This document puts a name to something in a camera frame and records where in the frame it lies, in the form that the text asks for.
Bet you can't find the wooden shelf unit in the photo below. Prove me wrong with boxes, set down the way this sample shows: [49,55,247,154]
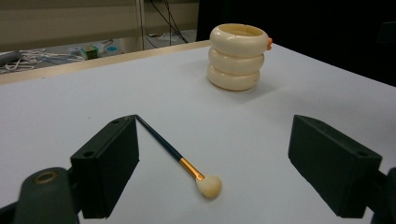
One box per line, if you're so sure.
[0,0,200,53]

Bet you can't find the black curtain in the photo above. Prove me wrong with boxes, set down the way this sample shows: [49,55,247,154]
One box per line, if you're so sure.
[195,0,396,88]

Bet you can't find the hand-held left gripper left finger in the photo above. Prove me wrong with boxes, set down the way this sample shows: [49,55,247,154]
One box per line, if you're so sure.
[70,114,140,219]

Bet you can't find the cream ringed brush holder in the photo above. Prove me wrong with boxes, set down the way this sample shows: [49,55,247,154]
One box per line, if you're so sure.
[206,22,274,92]

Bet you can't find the white cable bundle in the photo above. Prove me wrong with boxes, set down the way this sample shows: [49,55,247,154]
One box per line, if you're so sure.
[0,48,85,75]

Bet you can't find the small green box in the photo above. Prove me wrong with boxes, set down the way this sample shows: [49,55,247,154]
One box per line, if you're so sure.
[79,45,100,60]

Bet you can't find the hanging black cables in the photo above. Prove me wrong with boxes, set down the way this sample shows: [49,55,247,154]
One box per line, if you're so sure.
[137,0,190,50]

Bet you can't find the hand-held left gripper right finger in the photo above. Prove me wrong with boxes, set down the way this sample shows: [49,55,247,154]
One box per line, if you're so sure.
[288,114,383,219]

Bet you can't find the wooden spoon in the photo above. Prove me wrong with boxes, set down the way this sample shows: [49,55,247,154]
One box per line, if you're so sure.
[134,114,223,200]

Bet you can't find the grey cylindrical object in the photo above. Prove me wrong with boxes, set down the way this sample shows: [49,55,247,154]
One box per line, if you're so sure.
[0,50,22,66]

